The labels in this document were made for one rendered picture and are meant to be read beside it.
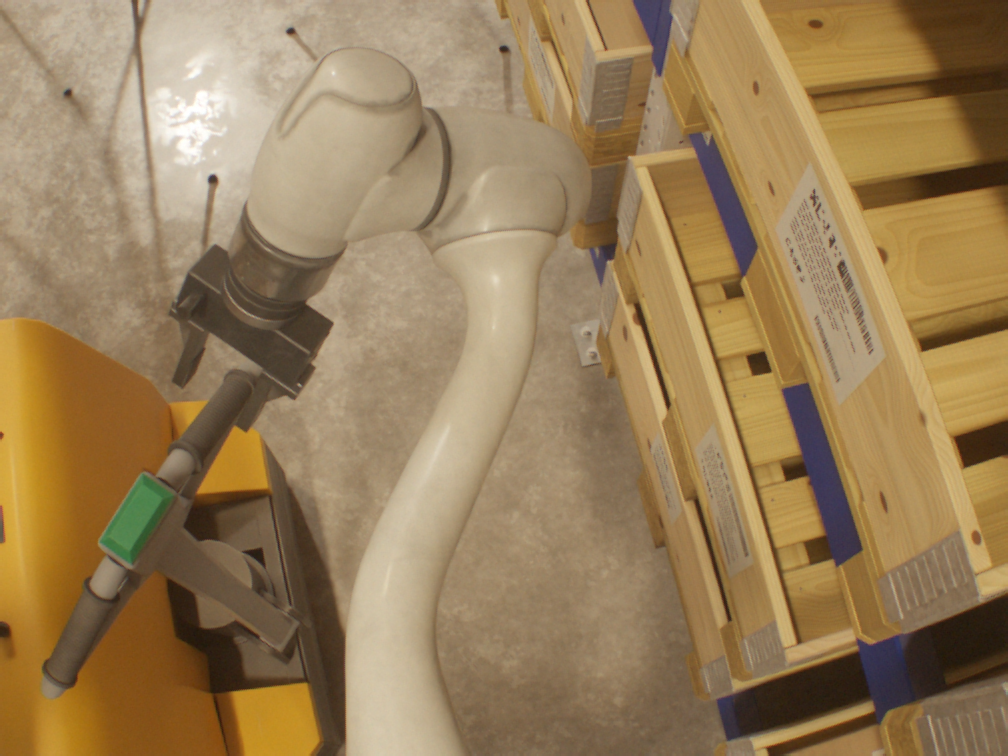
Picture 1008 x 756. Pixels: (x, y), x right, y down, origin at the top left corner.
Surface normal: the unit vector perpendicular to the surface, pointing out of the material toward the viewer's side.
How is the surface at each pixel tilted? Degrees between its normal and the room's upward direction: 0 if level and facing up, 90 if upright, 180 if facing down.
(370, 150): 68
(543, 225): 48
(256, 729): 22
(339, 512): 0
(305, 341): 33
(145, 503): 16
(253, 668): 0
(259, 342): 62
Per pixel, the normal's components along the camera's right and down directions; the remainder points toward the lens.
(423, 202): 0.48, 0.70
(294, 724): 0.37, -0.42
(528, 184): 0.59, -0.04
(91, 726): 0.91, -0.33
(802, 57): 0.01, -0.37
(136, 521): 0.25, -0.22
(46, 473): 0.69, -0.41
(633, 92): 0.22, 0.91
